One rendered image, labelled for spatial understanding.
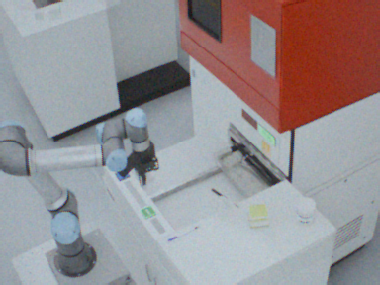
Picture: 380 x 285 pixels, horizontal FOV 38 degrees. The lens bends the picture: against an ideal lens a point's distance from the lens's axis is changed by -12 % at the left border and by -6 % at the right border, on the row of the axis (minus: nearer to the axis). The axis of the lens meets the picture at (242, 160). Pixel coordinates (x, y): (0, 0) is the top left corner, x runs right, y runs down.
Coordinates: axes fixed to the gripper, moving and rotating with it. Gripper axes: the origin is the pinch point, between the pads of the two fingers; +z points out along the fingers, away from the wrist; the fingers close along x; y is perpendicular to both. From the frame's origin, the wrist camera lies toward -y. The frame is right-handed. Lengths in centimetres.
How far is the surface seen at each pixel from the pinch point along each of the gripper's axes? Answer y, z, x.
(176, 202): 19.1, 28.7, 11.4
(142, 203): 0.9, 15.1, 6.5
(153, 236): -3.4, 14.7, -12.5
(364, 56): 98, -34, -15
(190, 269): 0.3, 14.2, -35.0
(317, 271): 51, 37, -50
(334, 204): 90, 48, -15
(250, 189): 47, 23, -5
